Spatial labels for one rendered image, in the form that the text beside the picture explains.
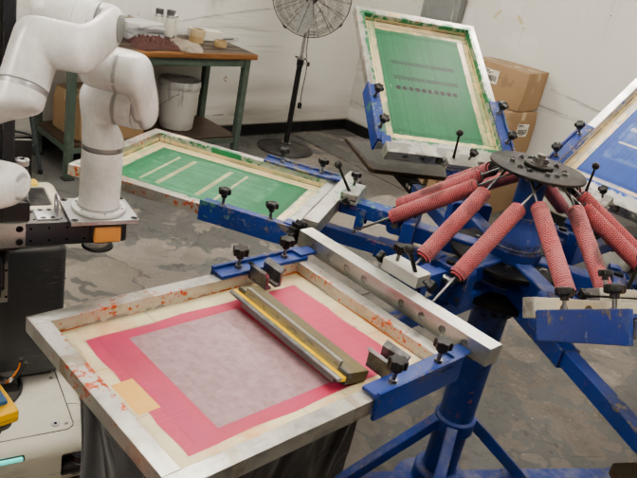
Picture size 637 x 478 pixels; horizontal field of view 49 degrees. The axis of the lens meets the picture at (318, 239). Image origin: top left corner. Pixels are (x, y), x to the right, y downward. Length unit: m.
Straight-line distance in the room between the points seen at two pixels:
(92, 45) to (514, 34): 5.09
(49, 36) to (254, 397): 0.79
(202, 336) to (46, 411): 0.95
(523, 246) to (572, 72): 3.72
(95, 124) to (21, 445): 1.11
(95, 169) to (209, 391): 0.58
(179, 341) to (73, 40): 0.69
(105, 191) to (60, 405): 1.00
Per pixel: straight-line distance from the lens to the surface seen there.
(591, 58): 5.83
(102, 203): 1.72
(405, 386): 1.55
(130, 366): 1.54
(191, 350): 1.60
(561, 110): 5.93
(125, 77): 1.54
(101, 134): 1.67
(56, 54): 1.31
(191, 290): 1.77
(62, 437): 2.40
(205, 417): 1.42
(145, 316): 1.70
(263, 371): 1.56
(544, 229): 2.07
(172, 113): 5.46
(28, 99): 1.30
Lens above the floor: 1.85
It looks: 24 degrees down
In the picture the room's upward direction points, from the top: 12 degrees clockwise
